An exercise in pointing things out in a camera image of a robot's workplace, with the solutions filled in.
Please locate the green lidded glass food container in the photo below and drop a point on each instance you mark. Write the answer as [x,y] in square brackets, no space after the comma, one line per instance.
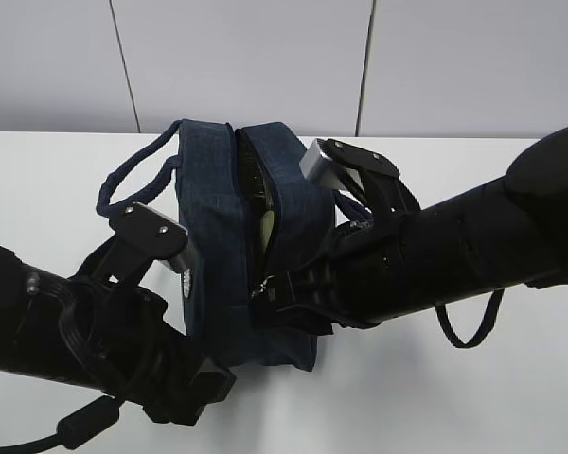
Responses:
[266,226]

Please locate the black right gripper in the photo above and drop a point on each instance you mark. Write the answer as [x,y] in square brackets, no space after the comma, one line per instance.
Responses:
[354,281]

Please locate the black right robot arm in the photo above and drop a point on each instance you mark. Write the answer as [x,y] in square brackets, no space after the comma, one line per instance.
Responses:
[512,230]

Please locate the navy blue lunch bag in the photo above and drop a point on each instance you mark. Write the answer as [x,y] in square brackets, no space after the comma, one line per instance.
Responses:
[225,179]

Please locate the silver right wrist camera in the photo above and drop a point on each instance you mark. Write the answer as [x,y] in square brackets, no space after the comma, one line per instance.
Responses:
[335,164]

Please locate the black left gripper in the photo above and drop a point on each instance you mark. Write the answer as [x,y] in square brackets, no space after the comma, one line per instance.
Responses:
[181,381]

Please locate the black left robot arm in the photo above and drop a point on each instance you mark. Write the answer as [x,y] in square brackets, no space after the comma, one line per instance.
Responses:
[104,336]

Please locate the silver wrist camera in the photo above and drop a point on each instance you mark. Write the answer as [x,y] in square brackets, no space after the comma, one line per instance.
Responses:
[335,164]
[154,235]

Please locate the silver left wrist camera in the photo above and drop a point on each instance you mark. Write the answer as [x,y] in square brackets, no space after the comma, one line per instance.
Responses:
[154,235]

